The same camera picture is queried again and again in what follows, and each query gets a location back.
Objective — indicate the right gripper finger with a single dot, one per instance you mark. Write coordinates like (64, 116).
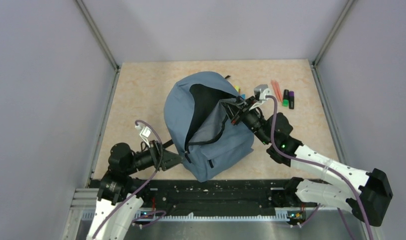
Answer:
(237, 101)
(231, 109)

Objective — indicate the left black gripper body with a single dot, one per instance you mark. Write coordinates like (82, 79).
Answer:
(155, 154)

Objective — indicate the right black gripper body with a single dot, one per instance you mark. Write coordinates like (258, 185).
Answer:
(251, 118)

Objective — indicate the blue student backpack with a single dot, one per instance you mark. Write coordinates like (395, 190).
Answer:
(200, 128)

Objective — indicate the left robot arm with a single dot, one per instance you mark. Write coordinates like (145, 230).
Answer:
(120, 196)

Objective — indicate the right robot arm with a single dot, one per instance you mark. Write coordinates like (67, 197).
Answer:
(365, 194)

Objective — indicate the coloured sticky note stack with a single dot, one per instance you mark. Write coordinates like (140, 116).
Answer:
(240, 92)

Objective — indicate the green highlighter marker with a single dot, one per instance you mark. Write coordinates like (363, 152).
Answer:
(285, 99)

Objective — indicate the purple highlighter marker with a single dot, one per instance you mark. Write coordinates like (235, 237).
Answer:
(291, 99)

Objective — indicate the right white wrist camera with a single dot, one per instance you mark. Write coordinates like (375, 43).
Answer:
(260, 93)

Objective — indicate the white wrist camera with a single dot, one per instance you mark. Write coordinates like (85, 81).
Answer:
(144, 130)
(260, 93)

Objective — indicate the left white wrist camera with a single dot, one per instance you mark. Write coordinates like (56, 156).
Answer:
(144, 130)

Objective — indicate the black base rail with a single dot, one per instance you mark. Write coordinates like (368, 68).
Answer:
(219, 198)

